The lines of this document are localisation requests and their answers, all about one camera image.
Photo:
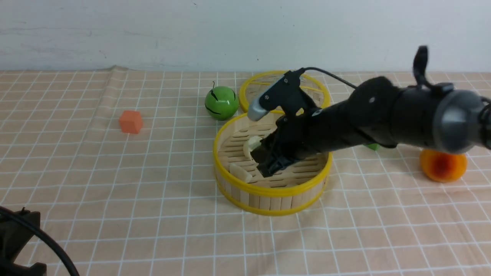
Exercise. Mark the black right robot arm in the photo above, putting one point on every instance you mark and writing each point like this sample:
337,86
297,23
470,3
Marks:
442,118

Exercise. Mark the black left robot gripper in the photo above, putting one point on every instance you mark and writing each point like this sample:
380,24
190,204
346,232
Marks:
13,238

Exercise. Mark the pale green dumpling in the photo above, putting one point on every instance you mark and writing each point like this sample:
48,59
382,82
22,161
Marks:
254,142

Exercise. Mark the bamboo steamer tray yellow rim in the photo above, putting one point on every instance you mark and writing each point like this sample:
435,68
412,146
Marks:
287,192

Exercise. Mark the green toy apple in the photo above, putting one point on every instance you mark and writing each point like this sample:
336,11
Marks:
221,102

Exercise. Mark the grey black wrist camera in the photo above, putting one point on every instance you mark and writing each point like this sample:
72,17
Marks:
285,93

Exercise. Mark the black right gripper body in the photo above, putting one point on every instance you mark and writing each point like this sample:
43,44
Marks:
316,132

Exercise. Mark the white dumpling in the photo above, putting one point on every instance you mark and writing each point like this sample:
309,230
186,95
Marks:
246,151

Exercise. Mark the orange foam cube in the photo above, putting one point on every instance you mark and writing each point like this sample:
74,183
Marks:
130,121

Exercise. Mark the orange yellow toy pear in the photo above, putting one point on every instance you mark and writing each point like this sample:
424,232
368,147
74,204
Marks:
442,167

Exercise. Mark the bamboo steamer lid yellow rim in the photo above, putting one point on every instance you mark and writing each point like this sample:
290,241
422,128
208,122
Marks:
258,84

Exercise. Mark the green foam cube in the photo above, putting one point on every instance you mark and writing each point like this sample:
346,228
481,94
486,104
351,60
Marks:
373,146

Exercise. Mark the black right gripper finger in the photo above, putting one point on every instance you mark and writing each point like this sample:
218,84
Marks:
262,152
273,164

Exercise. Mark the checkered beige tablecloth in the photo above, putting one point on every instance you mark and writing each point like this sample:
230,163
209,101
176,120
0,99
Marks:
146,204

